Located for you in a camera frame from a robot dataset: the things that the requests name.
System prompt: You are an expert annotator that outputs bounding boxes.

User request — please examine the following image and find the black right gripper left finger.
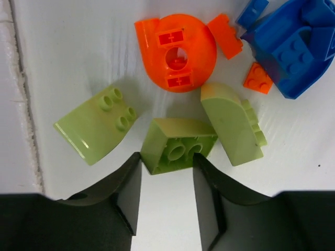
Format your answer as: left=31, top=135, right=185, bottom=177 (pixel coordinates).
left=1, top=152, right=142, bottom=250

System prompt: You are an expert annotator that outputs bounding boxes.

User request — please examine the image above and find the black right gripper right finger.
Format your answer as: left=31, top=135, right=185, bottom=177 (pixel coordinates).
left=193, top=153, right=334, bottom=250

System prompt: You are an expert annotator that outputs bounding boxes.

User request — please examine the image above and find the bright green lego brick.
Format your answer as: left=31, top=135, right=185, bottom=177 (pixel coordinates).
left=140, top=118, right=218, bottom=175

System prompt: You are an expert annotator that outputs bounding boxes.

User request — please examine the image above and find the light green sloped lego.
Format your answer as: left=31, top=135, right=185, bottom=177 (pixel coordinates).
left=53, top=85, right=137, bottom=166

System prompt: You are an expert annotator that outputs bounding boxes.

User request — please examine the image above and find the light green curved lego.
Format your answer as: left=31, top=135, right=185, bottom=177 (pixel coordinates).
left=200, top=82, right=267, bottom=166

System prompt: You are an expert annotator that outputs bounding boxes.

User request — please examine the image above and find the tiny orange lego tile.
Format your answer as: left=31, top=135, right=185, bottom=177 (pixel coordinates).
left=243, top=62, right=273, bottom=95

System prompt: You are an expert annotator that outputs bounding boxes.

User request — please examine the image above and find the small orange lego plate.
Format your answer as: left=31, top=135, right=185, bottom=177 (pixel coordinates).
left=207, top=14, right=243, bottom=60

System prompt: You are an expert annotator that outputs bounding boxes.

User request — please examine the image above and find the orange round lego piece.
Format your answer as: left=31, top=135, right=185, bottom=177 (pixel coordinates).
left=134, top=14, right=217, bottom=93

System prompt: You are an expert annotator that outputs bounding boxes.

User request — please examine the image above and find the blue half-round lego piece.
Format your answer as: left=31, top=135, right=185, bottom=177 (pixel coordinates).
left=241, top=1, right=334, bottom=99

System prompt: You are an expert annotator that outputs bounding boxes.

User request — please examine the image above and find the small blue lego plate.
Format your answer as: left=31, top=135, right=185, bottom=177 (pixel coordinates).
left=236, top=0, right=269, bottom=29

